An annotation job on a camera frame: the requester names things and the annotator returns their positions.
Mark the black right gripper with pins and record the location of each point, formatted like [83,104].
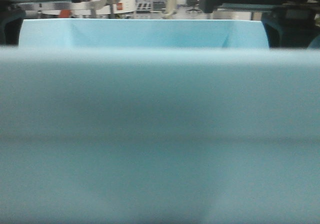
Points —
[285,27]

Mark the light blue plastic box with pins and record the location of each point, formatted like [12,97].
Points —
[157,122]

